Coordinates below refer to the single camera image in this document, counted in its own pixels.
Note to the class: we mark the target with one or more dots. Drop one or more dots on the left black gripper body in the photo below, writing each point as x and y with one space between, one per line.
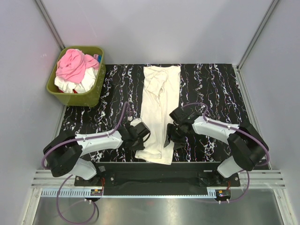
138 145

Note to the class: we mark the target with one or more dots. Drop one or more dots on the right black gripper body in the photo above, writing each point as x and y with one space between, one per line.
179 135

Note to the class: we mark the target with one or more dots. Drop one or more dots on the cream white t shirt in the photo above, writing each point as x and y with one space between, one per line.
160 96

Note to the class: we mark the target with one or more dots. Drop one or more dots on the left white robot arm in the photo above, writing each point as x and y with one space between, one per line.
64 153

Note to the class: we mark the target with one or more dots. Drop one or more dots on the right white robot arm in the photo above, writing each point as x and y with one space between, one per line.
247 146

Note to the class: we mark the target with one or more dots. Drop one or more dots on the olive green plastic bin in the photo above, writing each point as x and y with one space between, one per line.
88 99

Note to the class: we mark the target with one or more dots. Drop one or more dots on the white t shirt in bin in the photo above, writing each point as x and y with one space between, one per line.
85 85

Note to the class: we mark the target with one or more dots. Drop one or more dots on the blue item in bin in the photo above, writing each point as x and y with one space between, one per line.
98 57

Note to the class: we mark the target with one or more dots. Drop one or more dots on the pink t shirt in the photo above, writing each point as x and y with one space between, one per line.
72 65

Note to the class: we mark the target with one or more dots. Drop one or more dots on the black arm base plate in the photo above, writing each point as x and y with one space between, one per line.
201 174

